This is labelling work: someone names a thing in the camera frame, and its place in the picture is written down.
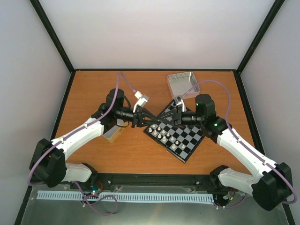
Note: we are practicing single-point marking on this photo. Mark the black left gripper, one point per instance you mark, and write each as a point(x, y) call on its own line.
point(138, 118)

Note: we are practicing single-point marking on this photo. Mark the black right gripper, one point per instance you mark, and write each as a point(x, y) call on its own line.
point(177, 118)

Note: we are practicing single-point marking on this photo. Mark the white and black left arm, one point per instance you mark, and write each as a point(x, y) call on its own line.
point(49, 164)

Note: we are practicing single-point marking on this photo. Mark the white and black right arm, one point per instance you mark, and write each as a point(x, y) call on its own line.
point(221, 132)

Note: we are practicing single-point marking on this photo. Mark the black and silver chessboard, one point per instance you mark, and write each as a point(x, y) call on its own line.
point(179, 141)

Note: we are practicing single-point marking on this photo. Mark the silver square tin lid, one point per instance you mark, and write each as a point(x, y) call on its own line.
point(180, 83)

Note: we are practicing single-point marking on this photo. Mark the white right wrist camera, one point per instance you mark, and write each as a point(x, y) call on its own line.
point(180, 103)

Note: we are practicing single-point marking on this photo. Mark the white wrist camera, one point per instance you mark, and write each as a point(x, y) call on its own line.
point(180, 103)
point(141, 100)

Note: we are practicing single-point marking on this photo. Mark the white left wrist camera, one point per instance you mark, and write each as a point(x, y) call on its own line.
point(141, 100)

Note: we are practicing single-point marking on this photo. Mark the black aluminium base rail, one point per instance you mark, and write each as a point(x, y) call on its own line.
point(152, 179)

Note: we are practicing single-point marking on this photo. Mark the light blue cable duct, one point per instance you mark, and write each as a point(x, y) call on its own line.
point(127, 197)

